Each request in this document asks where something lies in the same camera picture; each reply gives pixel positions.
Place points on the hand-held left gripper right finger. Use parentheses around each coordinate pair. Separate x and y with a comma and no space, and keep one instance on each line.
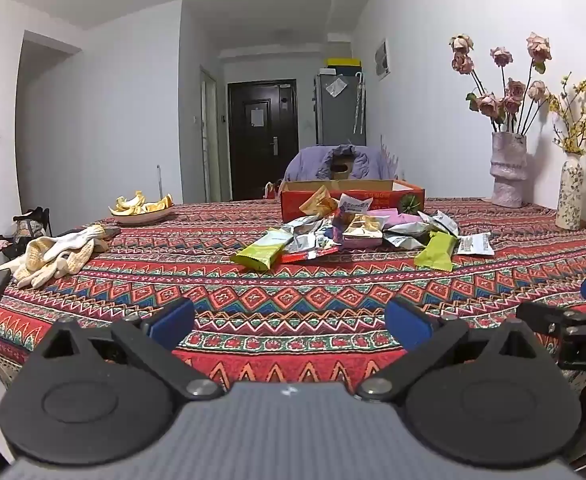
(408,322)

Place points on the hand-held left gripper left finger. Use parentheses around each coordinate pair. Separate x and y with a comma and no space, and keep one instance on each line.
(173,322)

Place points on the green snack packet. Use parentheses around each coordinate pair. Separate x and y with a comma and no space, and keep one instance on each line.
(435,252)
(263,252)

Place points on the white printed snack packet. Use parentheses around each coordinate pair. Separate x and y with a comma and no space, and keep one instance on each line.
(475,245)

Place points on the heap of assorted snack packets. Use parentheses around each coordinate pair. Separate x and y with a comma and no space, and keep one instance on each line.
(308,237)

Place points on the red cardboard box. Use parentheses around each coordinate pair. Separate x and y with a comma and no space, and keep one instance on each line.
(290,205)

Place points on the floral white vase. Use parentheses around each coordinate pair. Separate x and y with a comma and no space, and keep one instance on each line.
(569,195)

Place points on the beige plate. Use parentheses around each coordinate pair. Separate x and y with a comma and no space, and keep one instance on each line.
(143,218)

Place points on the plate of fruit peels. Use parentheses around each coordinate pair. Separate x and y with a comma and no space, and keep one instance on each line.
(133,205)

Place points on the cream knit gloves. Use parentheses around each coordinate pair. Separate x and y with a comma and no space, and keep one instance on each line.
(53,255)

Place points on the white pole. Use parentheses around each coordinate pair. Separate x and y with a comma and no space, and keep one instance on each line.
(160,182)

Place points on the pink textured vase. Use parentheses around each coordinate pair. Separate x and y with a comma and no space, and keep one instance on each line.
(508,175)

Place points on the yellow flower branches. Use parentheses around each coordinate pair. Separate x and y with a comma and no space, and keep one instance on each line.
(570,145)

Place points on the brown wooden chair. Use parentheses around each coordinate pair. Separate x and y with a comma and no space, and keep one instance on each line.
(340,170)

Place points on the black bag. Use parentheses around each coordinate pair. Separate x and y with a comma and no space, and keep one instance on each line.
(35,215)

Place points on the dark brown door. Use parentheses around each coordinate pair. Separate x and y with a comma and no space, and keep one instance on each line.
(263,170)

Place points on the purple padded jacket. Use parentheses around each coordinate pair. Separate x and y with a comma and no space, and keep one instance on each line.
(308,165)

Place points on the white glass door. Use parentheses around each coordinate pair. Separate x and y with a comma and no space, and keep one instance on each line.
(209,135)

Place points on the grey fridge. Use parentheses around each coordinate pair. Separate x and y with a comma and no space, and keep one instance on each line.
(338,120)

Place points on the paper sheet on door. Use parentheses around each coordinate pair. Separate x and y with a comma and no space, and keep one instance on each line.
(258,117)

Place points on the white folded umbrella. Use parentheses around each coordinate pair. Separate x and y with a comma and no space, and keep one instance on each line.
(359,105)

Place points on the paper note on fridge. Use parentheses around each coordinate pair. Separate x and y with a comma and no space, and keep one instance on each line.
(335,88)

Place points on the dried pink roses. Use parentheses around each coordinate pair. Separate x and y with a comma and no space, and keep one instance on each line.
(539,46)

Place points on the yellow box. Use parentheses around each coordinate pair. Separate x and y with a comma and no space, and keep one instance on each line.
(344,62)

